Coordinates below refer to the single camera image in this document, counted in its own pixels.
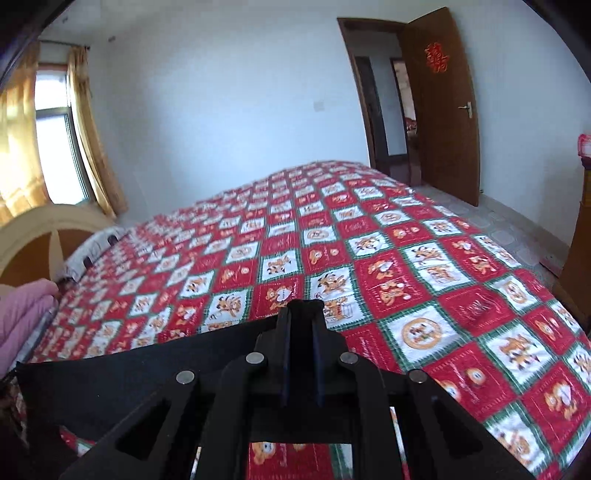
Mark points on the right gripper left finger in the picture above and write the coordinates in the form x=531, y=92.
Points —
x=196, y=426

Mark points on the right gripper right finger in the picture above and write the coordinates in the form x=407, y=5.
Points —
x=404, y=425

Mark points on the red patterned bedspread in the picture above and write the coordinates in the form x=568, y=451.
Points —
x=406, y=280

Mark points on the white patterned pillow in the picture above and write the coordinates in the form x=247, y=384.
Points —
x=75, y=266

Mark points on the pink folded blanket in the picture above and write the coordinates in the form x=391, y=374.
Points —
x=22, y=309

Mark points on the beige wooden headboard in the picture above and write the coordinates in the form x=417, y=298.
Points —
x=35, y=244

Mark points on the brown wooden door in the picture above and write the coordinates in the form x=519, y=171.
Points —
x=449, y=140

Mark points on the window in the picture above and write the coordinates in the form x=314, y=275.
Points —
x=60, y=154

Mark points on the yellow left curtain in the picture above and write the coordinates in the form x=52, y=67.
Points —
x=22, y=185

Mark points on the yellow curtain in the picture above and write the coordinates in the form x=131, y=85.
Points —
x=22, y=185
x=105, y=186

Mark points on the red plaid cloth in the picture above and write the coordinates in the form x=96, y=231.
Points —
x=584, y=150

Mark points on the red door decoration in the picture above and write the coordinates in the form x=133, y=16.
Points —
x=436, y=58

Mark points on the yellow right curtain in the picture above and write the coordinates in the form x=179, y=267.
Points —
x=105, y=186

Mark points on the silver door handle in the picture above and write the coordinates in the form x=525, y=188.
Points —
x=469, y=109

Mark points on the brown door frame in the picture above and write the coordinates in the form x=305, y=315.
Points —
x=375, y=51

